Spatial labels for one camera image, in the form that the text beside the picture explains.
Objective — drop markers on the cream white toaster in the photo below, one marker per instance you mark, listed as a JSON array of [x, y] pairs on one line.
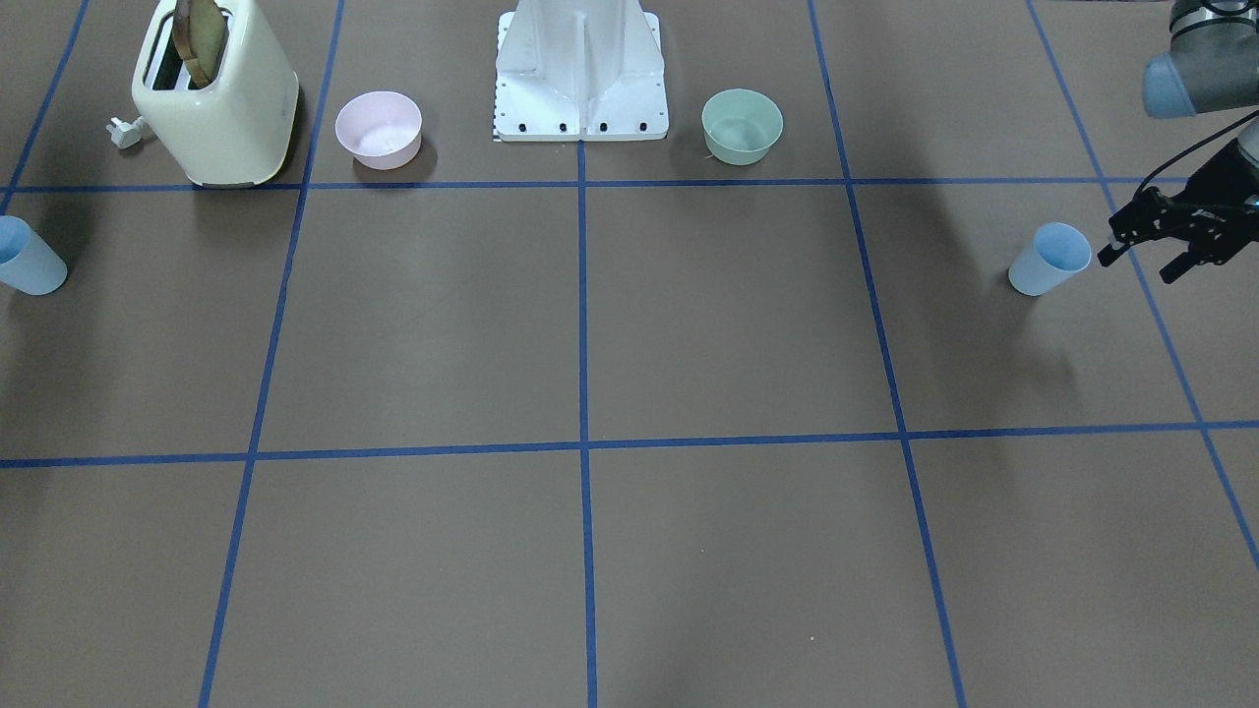
[[236, 131]]

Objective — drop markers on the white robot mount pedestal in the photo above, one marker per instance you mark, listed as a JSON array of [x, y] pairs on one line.
[[579, 71]]

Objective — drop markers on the light blue cup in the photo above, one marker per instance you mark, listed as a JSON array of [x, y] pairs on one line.
[[28, 263], [1056, 253]]

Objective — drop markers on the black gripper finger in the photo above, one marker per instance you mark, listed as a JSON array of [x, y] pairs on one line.
[[1178, 266], [1112, 252]]

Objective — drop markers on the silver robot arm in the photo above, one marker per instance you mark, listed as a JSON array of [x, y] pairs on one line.
[[1211, 66]]

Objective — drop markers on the white power plug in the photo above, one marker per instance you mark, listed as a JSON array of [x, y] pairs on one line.
[[127, 134]]

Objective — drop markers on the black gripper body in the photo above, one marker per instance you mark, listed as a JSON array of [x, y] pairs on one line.
[[1223, 184]]

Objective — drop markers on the pink plastic bowl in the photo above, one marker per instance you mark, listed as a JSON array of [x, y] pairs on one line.
[[382, 130]]

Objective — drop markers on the brown toast slice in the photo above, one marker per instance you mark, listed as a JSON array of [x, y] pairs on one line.
[[199, 33]]

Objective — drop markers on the green plastic bowl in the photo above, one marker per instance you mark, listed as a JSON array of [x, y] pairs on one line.
[[741, 126]]

